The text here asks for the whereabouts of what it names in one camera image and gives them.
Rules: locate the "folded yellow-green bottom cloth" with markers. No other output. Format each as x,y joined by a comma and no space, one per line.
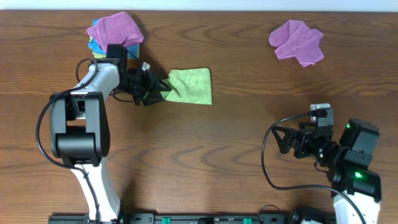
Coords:
97,51

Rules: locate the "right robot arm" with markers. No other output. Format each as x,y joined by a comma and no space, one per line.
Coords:
356,190

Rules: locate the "crumpled purple cloth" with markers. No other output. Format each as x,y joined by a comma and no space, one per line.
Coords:
296,39

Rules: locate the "folded blue cloth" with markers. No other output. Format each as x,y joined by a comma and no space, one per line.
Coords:
116,29

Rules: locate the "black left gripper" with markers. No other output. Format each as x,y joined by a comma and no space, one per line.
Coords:
145,88

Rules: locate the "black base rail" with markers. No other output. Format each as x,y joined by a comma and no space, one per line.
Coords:
150,218

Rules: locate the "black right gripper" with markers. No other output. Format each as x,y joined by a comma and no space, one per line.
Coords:
300,142

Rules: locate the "folded purple cloth on stack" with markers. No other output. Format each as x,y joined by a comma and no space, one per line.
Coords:
119,28

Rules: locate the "light green cloth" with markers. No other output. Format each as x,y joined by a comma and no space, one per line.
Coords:
189,86

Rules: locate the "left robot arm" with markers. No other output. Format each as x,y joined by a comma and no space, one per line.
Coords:
79,129

